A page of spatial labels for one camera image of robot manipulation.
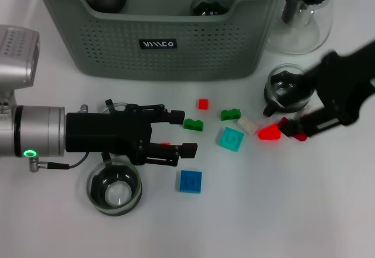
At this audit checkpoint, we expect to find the bright red toy brick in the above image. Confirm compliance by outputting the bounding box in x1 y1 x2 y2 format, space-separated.
257 123 282 141

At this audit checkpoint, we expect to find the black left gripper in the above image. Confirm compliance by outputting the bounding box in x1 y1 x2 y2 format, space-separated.
66 103 199 167

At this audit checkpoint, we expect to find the teal square toy block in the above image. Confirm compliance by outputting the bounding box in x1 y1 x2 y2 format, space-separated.
216 127 246 152

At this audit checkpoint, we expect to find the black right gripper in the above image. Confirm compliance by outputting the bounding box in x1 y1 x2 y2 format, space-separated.
281 39 375 138

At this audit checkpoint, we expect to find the blue square toy block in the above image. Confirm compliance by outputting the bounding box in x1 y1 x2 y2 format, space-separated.
176 169 203 194

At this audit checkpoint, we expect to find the dark red toy brick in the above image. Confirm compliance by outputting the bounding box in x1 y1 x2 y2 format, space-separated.
277 116 308 142

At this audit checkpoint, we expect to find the glass carafe with black lid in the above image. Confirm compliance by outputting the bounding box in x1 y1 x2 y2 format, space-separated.
265 0 339 56

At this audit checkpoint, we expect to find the grey-green perforated storage bin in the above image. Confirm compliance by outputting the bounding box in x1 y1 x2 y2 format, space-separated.
28 0 296 82

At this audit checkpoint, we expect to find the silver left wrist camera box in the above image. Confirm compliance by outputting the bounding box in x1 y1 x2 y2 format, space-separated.
0 25 40 90

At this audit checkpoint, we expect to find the glass teacup with black base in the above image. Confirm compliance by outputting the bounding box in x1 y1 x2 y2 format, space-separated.
86 151 144 217
262 63 316 117
189 0 230 16
98 99 138 115

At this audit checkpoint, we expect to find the green toy brick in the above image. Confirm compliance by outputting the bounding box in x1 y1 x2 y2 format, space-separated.
220 108 241 121
183 118 204 132

